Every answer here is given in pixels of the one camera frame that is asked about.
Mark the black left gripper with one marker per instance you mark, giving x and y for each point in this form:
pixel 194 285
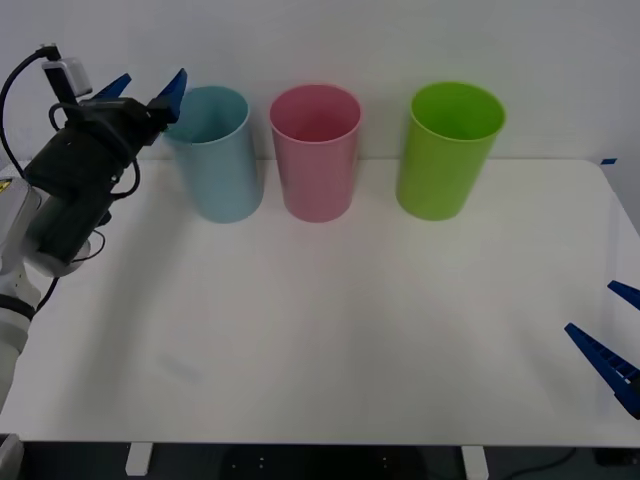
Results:
pixel 90 155

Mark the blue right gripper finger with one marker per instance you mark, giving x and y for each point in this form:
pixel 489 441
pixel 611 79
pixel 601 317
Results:
pixel 607 362
pixel 627 294

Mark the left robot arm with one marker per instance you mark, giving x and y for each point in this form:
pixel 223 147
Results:
pixel 15 220

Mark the green plastic bin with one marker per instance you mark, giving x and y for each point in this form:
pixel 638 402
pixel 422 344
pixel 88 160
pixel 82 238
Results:
pixel 440 170

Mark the white table leg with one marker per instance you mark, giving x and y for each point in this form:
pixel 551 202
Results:
pixel 138 459
pixel 475 460

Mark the pink plastic bin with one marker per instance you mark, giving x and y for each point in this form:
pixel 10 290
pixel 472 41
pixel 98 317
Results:
pixel 317 175

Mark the pale blue plastic bin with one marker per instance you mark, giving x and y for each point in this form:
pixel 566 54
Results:
pixel 225 175

